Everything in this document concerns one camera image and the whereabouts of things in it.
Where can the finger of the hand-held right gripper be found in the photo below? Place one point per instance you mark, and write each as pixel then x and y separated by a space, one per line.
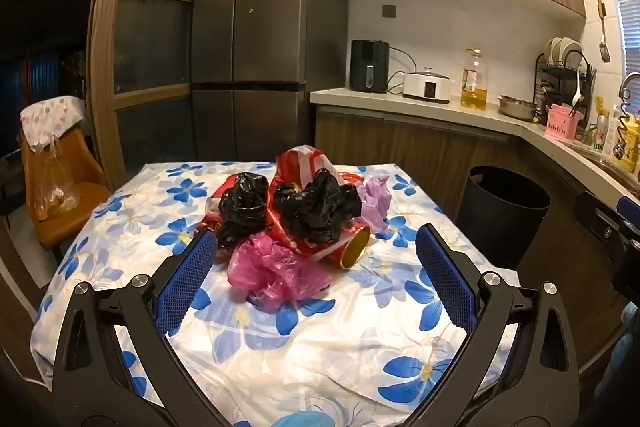
pixel 597 219
pixel 631 208

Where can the small black plastic bag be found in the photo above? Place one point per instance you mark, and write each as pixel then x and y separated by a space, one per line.
pixel 245 202

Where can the pink utensil holder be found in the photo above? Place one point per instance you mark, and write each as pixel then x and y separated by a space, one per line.
pixel 561 124

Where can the orange chair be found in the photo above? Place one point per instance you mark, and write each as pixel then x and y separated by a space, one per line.
pixel 85 167

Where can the dotted white cloth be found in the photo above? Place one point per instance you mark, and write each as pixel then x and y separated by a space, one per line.
pixel 50 117

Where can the pink plastic bag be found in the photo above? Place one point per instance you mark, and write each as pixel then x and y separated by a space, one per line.
pixel 270 272

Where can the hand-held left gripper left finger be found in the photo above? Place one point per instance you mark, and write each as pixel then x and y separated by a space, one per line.
pixel 187 282

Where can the wooden glass sliding door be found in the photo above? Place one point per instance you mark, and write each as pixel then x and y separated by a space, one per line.
pixel 150 32

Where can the steel bowl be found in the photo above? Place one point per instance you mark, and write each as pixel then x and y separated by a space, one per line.
pixel 517 107

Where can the clear plastic bag of fruit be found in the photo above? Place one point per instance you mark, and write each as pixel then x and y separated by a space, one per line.
pixel 55 197

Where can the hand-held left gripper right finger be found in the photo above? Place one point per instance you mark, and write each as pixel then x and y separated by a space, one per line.
pixel 445 277

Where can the large black plastic bag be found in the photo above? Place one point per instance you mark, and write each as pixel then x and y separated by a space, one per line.
pixel 320 207

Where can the purple plastic bag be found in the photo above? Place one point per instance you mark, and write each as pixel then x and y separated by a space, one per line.
pixel 375 202

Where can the dark wall socket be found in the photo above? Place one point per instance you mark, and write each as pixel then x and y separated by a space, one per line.
pixel 389 11

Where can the cooking oil bottle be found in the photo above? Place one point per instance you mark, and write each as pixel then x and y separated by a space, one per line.
pixel 473 92

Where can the grey steel refrigerator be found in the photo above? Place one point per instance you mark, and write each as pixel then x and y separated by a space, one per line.
pixel 250 57

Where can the black dish rack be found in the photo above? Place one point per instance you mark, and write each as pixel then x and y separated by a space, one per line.
pixel 545 82

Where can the red can with gold rim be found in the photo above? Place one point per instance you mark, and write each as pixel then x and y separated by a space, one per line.
pixel 352 249

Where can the green white beverage can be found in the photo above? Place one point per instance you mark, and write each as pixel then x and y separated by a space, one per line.
pixel 601 134

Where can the hanging slotted spatula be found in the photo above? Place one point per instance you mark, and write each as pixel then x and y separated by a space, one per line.
pixel 604 52

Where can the blue floral cloth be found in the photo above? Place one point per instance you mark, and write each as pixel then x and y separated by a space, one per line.
pixel 310 357

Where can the window blind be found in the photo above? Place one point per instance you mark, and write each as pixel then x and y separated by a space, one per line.
pixel 630 42

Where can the black trash bin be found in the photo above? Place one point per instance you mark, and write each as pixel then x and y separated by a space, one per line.
pixel 500 227

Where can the black air fryer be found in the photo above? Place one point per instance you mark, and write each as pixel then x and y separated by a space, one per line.
pixel 369 64

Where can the steel spring faucet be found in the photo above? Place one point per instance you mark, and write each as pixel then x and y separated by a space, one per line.
pixel 623 132

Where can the red striped plastic bag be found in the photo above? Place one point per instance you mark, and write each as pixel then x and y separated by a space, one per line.
pixel 305 162

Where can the black chopsticks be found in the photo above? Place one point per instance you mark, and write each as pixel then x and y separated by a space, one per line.
pixel 579 104

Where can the yellow detergent bottle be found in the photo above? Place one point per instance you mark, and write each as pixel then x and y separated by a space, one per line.
pixel 629 147

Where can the white ladle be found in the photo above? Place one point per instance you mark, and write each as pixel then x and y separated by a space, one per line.
pixel 578 89

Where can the white electric cooker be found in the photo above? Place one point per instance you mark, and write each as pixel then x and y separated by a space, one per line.
pixel 425 88

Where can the kitchen counter with wooden cabinets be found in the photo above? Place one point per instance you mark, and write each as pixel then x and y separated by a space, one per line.
pixel 400 142

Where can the white plate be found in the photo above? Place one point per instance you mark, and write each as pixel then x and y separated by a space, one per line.
pixel 552 49
pixel 572 47

